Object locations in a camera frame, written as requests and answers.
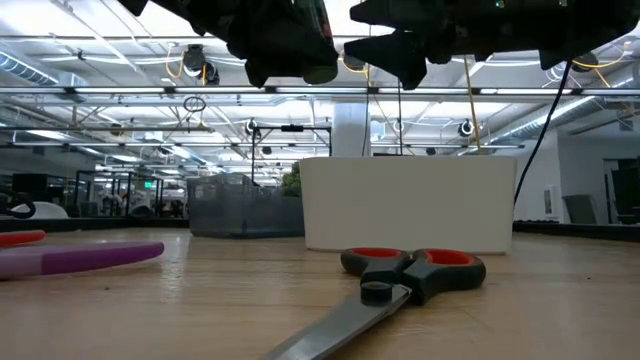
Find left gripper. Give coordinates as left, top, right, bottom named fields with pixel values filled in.
left=117, top=0, right=309, bottom=89

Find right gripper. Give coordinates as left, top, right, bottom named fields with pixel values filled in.
left=343, top=0, right=546, bottom=91

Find white plastic bin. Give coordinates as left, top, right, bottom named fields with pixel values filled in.
left=298, top=155, right=518, bottom=256

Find black and red scissors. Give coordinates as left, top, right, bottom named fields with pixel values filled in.
left=262, top=246, right=488, bottom=360

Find purple handled scissors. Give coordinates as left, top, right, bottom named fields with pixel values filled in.
left=0, top=240, right=166, bottom=281

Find red handled scissors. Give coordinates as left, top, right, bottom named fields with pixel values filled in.
left=0, top=229, right=48, bottom=250

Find white pillar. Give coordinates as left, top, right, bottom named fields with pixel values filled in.
left=331, top=102, right=374, bottom=159

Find grey mesh basket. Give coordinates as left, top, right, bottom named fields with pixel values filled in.
left=186, top=172, right=306, bottom=239

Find grey chair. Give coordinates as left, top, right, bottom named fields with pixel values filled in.
left=562, top=193, right=600, bottom=226

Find white rounded object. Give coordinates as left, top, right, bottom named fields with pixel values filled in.
left=9, top=201, right=70, bottom=221

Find black ceiling cable reel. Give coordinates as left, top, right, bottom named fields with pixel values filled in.
left=180, top=43, right=222, bottom=87

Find black background frame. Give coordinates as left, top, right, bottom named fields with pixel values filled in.
left=250, top=124, right=333, bottom=162

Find hanging cable ring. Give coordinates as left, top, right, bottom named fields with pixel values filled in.
left=182, top=96, right=208, bottom=115

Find yellow cable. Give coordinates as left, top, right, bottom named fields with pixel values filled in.
left=462, top=54, right=485, bottom=157

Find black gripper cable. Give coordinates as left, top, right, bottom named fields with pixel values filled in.
left=513, top=58, right=574, bottom=207

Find black metal table frame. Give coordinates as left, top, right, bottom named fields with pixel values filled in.
left=0, top=215, right=640, bottom=244

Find black cable loop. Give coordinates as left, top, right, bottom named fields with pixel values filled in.
left=0, top=189, right=39, bottom=220

